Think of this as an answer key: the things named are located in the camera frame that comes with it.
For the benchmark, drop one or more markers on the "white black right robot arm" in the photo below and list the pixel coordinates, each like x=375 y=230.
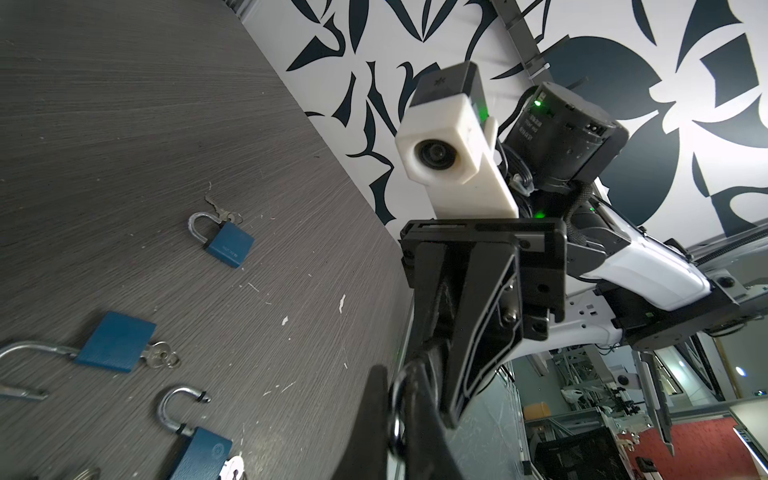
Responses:
x=622 y=286

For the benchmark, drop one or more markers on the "blue padlock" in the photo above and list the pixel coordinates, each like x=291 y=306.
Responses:
x=205 y=454
x=231 y=244
x=118 y=343

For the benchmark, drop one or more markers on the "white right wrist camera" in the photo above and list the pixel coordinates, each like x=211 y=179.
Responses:
x=446 y=141

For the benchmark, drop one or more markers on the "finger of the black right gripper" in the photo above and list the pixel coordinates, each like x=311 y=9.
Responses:
x=491 y=268
x=434 y=280

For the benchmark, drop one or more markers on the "grey hook rack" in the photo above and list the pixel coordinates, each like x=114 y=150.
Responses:
x=514 y=20

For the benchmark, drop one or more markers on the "black padlock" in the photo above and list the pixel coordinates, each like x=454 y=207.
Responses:
x=396 y=417

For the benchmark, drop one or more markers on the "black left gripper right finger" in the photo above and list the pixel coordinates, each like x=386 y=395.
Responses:
x=426 y=452

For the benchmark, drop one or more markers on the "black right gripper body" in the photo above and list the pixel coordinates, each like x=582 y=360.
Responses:
x=527 y=307

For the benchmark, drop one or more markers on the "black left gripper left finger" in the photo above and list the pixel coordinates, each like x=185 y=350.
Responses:
x=366 y=454

